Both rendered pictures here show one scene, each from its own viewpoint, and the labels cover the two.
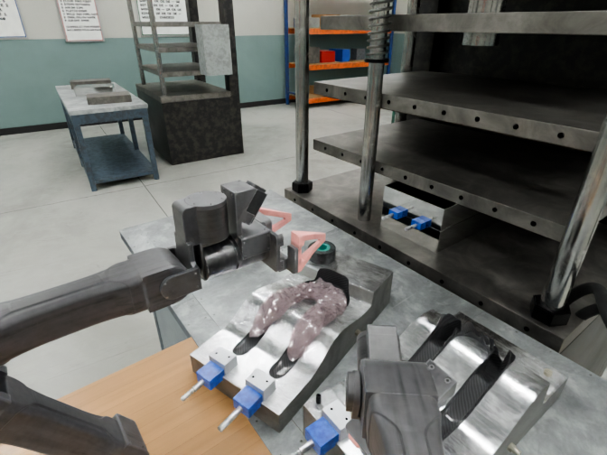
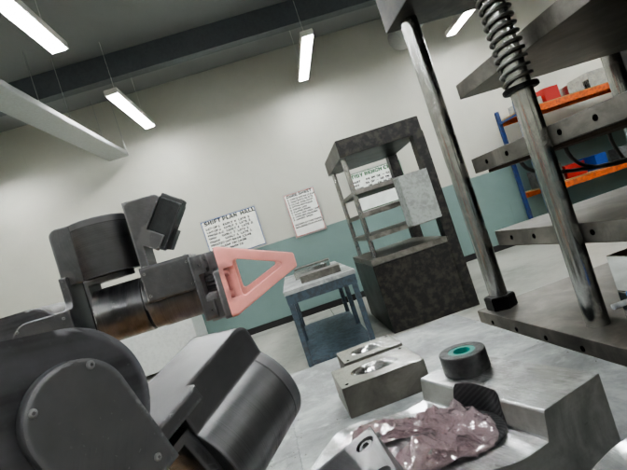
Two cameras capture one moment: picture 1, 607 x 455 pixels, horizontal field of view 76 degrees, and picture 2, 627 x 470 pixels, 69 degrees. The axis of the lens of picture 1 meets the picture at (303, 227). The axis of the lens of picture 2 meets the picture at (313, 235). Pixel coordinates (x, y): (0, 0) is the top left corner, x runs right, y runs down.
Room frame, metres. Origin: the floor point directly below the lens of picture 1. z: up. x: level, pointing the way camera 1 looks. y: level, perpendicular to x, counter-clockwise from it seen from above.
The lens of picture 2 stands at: (0.19, -0.28, 1.21)
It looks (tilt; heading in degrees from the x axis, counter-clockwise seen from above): 0 degrees down; 29
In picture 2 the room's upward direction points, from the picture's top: 18 degrees counter-clockwise
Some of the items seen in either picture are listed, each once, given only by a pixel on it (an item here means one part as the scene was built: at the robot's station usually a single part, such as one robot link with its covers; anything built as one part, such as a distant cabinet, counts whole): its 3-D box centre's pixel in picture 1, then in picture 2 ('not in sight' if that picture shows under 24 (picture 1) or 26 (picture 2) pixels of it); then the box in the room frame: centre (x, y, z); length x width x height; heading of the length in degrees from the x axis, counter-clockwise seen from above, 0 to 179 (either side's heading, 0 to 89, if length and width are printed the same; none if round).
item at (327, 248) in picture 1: (322, 252); (464, 359); (0.96, -0.05, 0.93); 0.08 x 0.08 x 0.04
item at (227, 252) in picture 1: (214, 254); (125, 304); (0.50, 0.13, 1.21); 0.07 x 0.06 x 0.07; 128
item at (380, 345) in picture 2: not in sight; (370, 357); (1.34, 0.31, 0.83); 0.17 x 0.13 x 0.06; 127
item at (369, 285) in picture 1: (302, 317); (415, 468); (0.76, 0.00, 0.85); 0.50 x 0.26 x 0.11; 144
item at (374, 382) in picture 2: not in sight; (379, 379); (1.16, 0.22, 0.83); 0.20 x 0.15 x 0.07; 127
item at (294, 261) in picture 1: (297, 241); (249, 272); (0.55, 0.01, 1.20); 0.09 x 0.07 x 0.07; 128
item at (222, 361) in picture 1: (207, 377); not in sight; (0.57, 0.20, 0.85); 0.13 x 0.05 x 0.05; 144
